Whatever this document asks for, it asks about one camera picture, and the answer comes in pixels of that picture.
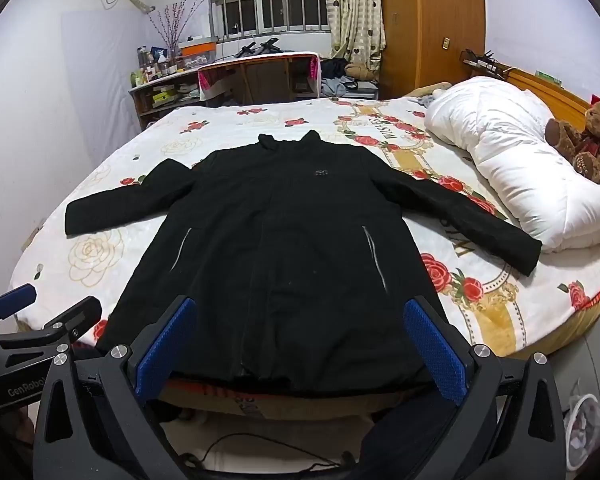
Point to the heart patterned curtain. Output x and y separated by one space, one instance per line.
352 10

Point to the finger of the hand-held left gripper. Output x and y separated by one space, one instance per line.
12 300
77 317

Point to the black stand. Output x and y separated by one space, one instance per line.
271 45
246 51

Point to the dried branch bouquet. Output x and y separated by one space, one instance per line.
172 25

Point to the wooden wardrobe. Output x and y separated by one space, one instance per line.
430 10

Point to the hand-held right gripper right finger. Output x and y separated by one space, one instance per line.
432 350

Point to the bin with white bag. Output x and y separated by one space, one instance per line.
585 430

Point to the orange and white box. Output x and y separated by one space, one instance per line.
197 52

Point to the black jacket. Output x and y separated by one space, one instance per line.
280 240

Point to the wall light switch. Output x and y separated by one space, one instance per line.
446 43

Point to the barred window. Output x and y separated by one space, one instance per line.
270 10

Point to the pink patterned cloth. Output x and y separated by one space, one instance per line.
212 82

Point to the low cluttered shelf unit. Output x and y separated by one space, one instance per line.
165 95

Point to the pile of dark clothes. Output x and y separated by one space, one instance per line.
340 85

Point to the wooden headboard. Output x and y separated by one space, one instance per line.
545 85

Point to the beige pillow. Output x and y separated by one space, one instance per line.
420 91

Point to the group of bottles and jars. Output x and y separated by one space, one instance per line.
152 67

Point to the grey cloth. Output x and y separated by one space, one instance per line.
423 101

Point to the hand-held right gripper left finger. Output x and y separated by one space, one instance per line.
165 345

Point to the white topped wooden desk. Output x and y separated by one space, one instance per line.
260 59

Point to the white duvet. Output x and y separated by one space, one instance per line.
505 160

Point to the bed with floral sheet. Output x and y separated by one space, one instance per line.
145 135

